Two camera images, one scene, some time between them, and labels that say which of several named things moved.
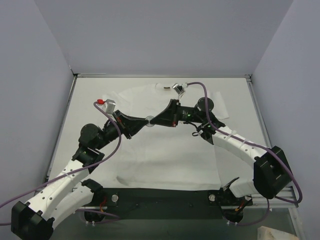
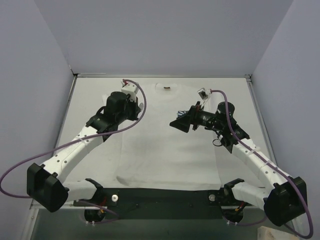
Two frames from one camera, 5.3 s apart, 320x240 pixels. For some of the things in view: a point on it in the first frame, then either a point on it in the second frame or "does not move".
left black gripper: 122,124 to 136,110
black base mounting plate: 165,203 does not move
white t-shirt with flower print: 164,157 does not move
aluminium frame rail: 279,199 does not move
